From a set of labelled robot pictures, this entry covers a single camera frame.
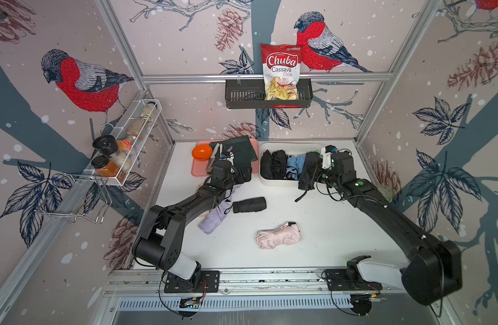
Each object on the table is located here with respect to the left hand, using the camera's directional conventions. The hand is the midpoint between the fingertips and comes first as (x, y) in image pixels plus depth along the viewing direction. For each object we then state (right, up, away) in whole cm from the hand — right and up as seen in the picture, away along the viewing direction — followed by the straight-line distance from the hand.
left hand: (247, 165), depth 89 cm
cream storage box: (+24, +8, +22) cm, 34 cm away
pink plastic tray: (-26, -2, +15) cm, 30 cm away
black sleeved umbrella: (+26, -2, -10) cm, 28 cm away
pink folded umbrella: (+17, -27, -10) cm, 34 cm away
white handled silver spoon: (-17, +10, +28) cm, 34 cm away
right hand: (+25, 0, -7) cm, 26 cm away
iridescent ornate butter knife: (-11, +9, +28) cm, 32 cm away
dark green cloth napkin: (-4, +7, +29) cm, 30 cm away
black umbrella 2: (+16, +1, +11) cm, 19 cm away
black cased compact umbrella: (+3, -18, +2) cm, 19 cm away
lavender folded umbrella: (-15, -23, -2) cm, 27 cm away
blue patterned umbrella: (+22, -3, +11) cm, 25 cm away
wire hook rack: (-49, -8, -31) cm, 58 cm away
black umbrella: (+9, 0, +14) cm, 17 cm away
